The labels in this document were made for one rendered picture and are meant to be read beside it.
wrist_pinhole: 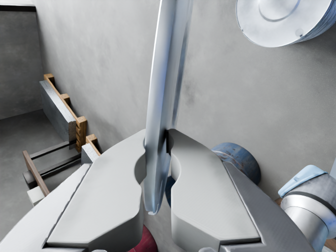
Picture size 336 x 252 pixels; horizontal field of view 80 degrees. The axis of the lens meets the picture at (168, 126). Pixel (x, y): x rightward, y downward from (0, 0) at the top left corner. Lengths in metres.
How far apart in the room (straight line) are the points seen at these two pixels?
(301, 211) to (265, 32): 0.58
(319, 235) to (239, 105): 0.91
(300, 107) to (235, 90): 0.36
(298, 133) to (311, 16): 0.63
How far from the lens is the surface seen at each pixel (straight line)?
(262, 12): 0.86
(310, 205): 0.56
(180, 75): 0.30
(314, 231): 0.53
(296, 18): 0.83
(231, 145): 1.39
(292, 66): 1.18
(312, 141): 1.26
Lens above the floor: 1.13
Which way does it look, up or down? 40 degrees down
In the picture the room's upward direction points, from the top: 116 degrees counter-clockwise
